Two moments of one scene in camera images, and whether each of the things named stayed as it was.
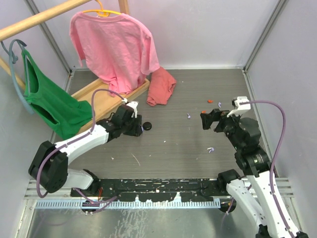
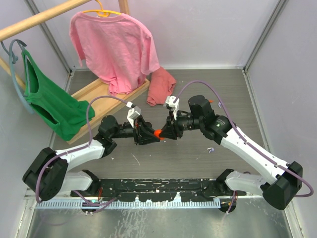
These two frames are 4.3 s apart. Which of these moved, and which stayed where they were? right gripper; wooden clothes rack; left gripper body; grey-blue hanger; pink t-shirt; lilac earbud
Moved: right gripper; left gripper body
Stayed: grey-blue hanger; pink t-shirt; lilac earbud; wooden clothes rack
